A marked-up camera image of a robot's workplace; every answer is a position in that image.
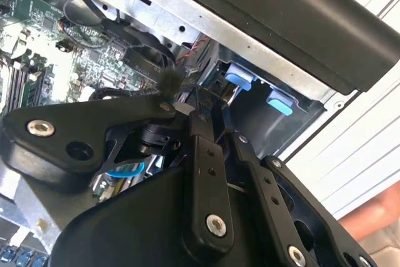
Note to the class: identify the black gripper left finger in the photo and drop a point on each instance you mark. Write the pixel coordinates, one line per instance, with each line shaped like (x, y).
(72, 117)

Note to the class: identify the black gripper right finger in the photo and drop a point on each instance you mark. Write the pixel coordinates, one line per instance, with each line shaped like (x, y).
(265, 182)

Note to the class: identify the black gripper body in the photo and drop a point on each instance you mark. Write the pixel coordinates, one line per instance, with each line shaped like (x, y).
(131, 226)

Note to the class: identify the person's hand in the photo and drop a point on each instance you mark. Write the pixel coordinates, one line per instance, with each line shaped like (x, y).
(375, 214)

